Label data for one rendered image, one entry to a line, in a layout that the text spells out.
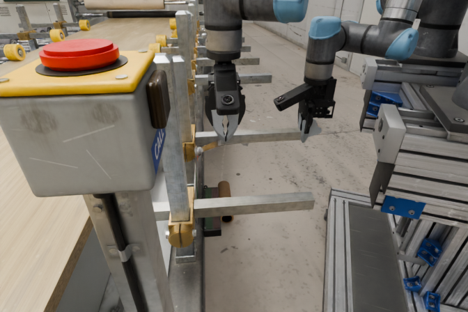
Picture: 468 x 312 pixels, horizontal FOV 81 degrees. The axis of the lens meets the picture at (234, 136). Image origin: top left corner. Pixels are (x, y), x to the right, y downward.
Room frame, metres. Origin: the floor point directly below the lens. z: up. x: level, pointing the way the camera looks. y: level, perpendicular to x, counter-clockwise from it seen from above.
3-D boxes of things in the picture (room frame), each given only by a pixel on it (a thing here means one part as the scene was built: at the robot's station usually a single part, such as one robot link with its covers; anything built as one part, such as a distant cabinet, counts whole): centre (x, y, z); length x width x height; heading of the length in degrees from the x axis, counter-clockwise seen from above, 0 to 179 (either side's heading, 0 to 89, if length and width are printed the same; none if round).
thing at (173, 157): (0.42, 0.11, 0.93); 0.03 x 0.03 x 0.48; 6
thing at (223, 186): (1.30, 0.06, 0.04); 0.30 x 0.08 x 0.08; 6
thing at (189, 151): (0.69, 0.14, 0.85); 0.13 x 0.06 x 0.05; 6
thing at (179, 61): (0.66, 0.14, 0.86); 0.03 x 0.03 x 0.48; 6
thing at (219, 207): (0.46, 0.03, 0.80); 0.43 x 0.03 x 0.04; 96
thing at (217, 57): (0.59, 0.02, 1.08); 0.09 x 0.08 x 0.12; 6
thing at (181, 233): (0.44, 0.11, 0.81); 0.13 x 0.06 x 0.05; 6
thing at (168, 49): (1.46, 0.16, 0.95); 0.50 x 0.04 x 0.04; 96
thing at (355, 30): (0.80, -0.32, 1.12); 0.11 x 0.11 x 0.08; 42
